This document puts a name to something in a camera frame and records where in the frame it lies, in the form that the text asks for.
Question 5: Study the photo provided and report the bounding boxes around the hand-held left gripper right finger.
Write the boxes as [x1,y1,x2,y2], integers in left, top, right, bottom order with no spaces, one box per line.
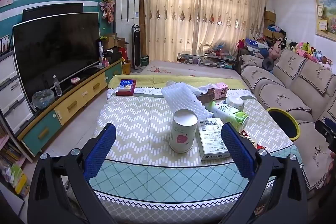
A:
[220,123,307,224]

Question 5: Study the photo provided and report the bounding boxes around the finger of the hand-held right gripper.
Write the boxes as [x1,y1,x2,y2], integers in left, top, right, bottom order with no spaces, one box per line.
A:
[314,117,336,146]

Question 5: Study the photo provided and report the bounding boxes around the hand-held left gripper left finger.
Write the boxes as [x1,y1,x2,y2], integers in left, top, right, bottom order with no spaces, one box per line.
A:
[28,123,117,224]

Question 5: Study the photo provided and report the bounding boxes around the small brown bottle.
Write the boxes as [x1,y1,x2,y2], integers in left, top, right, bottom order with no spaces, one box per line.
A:
[240,130,265,152]

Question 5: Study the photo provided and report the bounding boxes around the white medicine box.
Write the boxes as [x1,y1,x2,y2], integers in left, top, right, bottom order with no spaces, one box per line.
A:
[197,119,233,161]

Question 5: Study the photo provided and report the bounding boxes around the yellow rimmed dark trash bin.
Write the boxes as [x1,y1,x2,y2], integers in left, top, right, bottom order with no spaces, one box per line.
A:
[266,108,301,141]

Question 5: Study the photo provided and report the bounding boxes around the green and white bottle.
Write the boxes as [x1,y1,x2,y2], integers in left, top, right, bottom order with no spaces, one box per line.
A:
[206,101,249,132]

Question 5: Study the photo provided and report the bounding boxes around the white paper bowl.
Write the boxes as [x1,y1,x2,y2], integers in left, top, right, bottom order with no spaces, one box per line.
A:
[226,96,244,111]

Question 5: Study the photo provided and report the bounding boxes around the white paper can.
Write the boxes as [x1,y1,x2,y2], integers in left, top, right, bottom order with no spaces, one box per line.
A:
[168,109,198,154]

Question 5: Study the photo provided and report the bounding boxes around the brown cardboard piece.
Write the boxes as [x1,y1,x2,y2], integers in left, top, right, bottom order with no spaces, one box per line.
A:
[197,88,216,106]

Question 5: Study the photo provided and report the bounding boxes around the pink milk carton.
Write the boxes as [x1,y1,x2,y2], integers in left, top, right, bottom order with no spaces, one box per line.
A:
[213,83,229,101]

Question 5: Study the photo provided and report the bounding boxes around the white tissue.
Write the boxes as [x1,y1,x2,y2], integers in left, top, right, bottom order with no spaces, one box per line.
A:
[198,83,218,94]

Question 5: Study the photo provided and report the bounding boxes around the white foam net wrap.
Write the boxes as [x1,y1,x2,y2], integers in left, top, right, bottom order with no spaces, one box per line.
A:
[161,81,214,119]

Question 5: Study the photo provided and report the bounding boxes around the beige sofa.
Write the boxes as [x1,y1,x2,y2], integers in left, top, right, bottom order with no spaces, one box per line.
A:
[238,49,336,199]

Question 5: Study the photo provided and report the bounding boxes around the yellow and teal TV cabinet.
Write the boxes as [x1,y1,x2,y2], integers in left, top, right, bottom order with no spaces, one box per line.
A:
[17,57,124,157]

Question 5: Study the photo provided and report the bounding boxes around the zigzag patterned tablecloth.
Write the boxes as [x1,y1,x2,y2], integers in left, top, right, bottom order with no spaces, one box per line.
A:
[63,74,302,224]

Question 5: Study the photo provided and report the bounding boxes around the red box with blue pack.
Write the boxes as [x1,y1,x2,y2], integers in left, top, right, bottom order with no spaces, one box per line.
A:
[116,79,136,96]

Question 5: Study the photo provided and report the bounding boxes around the clear water bottle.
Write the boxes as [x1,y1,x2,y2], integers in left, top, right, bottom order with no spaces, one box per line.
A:
[52,75,63,97]

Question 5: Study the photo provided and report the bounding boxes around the glass ashtray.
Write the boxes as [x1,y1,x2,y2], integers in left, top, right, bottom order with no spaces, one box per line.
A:
[32,89,55,109]

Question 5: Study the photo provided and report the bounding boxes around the pile of plush toys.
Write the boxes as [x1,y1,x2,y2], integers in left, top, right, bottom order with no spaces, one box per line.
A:
[268,36,334,71]

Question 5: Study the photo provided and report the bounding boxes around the dark round cushion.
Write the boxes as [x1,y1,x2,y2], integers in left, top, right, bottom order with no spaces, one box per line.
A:
[262,56,275,71]

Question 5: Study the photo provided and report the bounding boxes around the bookshelf with books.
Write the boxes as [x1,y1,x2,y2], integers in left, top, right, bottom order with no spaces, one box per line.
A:
[0,130,29,198]

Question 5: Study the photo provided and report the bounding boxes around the glass coffee table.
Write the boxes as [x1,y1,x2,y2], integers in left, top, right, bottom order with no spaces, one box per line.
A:
[177,52,237,69]

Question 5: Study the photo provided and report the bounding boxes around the floral printed mat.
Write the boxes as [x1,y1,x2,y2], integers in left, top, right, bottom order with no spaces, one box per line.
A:
[143,60,242,80]

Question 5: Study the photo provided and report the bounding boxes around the white drawer unit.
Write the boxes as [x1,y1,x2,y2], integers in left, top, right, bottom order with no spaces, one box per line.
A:
[0,50,34,135]

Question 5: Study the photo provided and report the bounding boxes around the black tower fan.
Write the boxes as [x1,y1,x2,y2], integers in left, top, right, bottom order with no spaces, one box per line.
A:
[130,25,143,73]

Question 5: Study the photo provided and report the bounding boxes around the open cardboard boxes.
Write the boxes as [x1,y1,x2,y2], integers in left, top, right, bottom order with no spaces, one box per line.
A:
[101,34,130,62]

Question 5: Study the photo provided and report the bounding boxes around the large black television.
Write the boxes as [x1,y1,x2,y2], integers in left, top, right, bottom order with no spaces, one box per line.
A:
[13,12,100,97]

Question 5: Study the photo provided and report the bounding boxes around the blue star patterned bag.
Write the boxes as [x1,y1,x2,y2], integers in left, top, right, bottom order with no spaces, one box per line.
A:
[245,39,263,48]

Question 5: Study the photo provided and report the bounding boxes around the stack of cardboard boxes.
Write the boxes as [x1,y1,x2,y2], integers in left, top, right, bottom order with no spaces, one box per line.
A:
[263,11,276,38]

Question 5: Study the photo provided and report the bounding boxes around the hanging artificial flowers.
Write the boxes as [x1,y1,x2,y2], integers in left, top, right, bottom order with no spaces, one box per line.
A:
[99,0,116,24]

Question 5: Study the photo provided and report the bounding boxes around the beige patterned curtain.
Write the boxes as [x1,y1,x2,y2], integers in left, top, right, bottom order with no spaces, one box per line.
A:
[130,0,268,63]

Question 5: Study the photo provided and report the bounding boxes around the framed wall picture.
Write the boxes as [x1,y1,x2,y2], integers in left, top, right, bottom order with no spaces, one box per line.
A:
[314,0,336,42]

